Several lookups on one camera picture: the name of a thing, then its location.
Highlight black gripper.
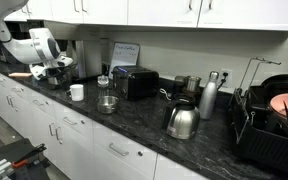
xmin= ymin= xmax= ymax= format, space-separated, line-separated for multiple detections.
xmin=47 ymin=64 xmax=73 ymax=84

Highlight white ceramic mug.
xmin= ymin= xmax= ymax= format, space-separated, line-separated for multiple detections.
xmin=65 ymin=83 xmax=85 ymax=102

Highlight small silver pot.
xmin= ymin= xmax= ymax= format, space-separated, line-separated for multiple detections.
xmin=95 ymin=95 xmax=120 ymax=115

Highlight black commercial coffee machine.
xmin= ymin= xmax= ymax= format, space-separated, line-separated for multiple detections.
xmin=43 ymin=20 xmax=104 ymax=90

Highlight tan wooden board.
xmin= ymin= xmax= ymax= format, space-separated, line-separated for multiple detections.
xmin=8 ymin=71 xmax=34 ymax=79

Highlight clear glass jar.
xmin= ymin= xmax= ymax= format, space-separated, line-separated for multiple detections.
xmin=96 ymin=74 xmax=110 ymax=98

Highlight small whiteboard with writing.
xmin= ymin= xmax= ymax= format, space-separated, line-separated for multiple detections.
xmin=107 ymin=41 xmax=141 ymax=80

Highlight white lower cabinets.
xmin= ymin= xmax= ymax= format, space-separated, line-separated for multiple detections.
xmin=0 ymin=64 xmax=212 ymax=180

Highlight white cabinets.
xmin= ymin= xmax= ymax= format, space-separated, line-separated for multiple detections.
xmin=3 ymin=0 xmax=288 ymax=33
xmin=0 ymin=64 xmax=212 ymax=180

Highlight black and silver toaster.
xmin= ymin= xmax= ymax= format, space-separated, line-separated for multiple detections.
xmin=111 ymin=64 xmax=160 ymax=102

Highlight black orange clamp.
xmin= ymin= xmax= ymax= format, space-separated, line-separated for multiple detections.
xmin=11 ymin=142 xmax=49 ymax=170

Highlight black robot cart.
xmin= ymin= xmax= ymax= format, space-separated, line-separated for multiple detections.
xmin=0 ymin=137 xmax=52 ymax=180

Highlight white upper cabinets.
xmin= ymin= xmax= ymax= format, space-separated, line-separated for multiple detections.
xmin=3 ymin=0 xmax=288 ymax=33

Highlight black coffee grinder steel cup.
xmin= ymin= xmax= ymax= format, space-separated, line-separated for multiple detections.
xmin=172 ymin=74 xmax=203 ymax=100

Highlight silver water bottle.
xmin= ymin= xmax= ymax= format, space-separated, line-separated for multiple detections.
xmin=197 ymin=70 xmax=220 ymax=121

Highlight black dish rack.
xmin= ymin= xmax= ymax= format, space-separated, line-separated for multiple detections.
xmin=228 ymin=56 xmax=288 ymax=178

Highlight black pan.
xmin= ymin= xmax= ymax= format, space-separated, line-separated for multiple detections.
xmin=259 ymin=73 xmax=288 ymax=101

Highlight pink bowl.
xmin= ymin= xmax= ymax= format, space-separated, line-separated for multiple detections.
xmin=269 ymin=92 xmax=288 ymax=125

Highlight silver drawer handle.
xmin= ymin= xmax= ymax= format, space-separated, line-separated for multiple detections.
xmin=108 ymin=142 xmax=130 ymax=157
xmin=62 ymin=116 xmax=79 ymax=127
xmin=32 ymin=98 xmax=46 ymax=108
xmin=10 ymin=86 xmax=24 ymax=94

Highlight silver cabinet door handle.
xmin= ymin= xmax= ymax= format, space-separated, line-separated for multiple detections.
xmin=54 ymin=125 xmax=64 ymax=145
xmin=48 ymin=121 xmax=57 ymax=137

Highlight white cable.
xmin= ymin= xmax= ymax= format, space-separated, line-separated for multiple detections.
xmin=158 ymin=86 xmax=174 ymax=101

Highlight white wall outlet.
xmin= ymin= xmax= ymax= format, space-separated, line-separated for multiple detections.
xmin=219 ymin=67 xmax=234 ymax=89

